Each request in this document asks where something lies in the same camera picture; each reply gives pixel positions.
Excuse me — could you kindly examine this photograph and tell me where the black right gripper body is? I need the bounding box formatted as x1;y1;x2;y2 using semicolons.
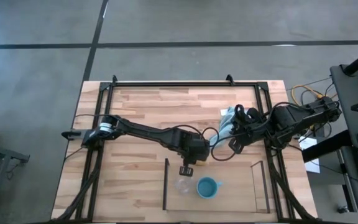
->
233;107;272;146

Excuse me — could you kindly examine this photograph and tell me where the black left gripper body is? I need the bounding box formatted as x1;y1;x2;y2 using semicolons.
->
174;129;211;165

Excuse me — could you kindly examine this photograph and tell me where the clear glass mug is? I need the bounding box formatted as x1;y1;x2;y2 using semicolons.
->
173;177;196;195

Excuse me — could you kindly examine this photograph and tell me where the light blue white cloth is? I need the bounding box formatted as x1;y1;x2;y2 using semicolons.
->
208;106;241;147

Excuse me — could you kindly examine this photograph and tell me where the blue ceramic mug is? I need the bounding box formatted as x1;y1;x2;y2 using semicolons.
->
196;175;224;200

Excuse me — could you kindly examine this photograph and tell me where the white paper sheet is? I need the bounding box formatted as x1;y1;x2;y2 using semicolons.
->
297;135;322;174

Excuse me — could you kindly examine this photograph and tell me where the black desk support bar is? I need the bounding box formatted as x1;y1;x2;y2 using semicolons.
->
301;129;353;164

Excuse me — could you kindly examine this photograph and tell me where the looped black cable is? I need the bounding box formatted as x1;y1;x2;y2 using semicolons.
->
201;126;231;162

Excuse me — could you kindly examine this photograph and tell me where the yellow cable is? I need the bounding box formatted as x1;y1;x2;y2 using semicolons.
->
290;83;328;107

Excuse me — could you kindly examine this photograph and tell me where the black metal rig frame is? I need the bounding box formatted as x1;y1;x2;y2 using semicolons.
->
50;73;320;224

